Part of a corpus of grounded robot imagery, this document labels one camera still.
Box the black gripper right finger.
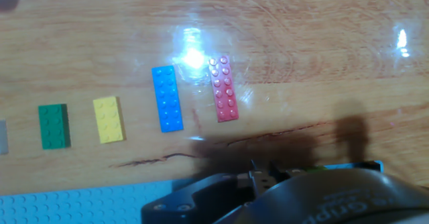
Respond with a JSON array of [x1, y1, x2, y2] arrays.
[[269, 160, 308, 184]]

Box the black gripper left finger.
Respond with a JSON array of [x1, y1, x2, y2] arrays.
[[140, 159, 279, 224]]

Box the long red Lego brick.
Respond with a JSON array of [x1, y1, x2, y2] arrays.
[[207, 55, 240, 123]]

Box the long blue Lego brick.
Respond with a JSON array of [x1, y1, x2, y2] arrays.
[[151, 65, 185, 133]]

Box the gray Lego baseplate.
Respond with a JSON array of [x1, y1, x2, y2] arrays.
[[0, 160, 385, 224]]

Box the yellow Lego brick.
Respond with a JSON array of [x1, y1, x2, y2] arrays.
[[92, 95, 127, 145]]

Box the dark green Lego brick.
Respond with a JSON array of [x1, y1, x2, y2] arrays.
[[38, 103, 72, 150]]

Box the white Lego brick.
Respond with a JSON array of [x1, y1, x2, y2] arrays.
[[0, 119, 9, 156]]

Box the glossy wooden board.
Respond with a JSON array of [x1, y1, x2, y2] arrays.
[[0, 0, 429, 198]]

